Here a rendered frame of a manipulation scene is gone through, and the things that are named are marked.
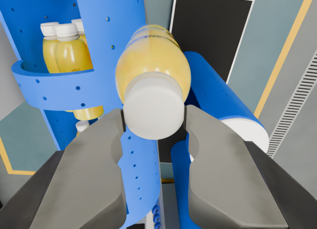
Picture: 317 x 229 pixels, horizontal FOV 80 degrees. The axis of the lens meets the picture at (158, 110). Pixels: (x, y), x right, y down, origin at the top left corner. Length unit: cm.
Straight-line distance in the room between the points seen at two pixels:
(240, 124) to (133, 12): 47
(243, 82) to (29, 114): 195
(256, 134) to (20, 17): 73
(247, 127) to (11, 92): 76
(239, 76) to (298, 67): 50
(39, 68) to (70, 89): 22
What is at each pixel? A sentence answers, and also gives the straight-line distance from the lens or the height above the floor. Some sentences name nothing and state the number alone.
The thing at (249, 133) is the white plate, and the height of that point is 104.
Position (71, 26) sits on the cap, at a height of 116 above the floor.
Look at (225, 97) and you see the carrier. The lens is 77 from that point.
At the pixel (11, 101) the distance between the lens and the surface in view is 76.
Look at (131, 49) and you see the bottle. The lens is 16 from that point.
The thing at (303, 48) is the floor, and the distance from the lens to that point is 199.
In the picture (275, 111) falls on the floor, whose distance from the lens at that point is 215.
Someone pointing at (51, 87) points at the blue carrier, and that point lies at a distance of 37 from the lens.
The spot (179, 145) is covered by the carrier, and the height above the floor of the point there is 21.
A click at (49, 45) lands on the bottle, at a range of 47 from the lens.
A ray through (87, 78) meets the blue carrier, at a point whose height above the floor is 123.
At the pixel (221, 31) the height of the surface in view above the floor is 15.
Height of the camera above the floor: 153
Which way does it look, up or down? 59 degrees down
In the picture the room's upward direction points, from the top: 176 degrees clockwise
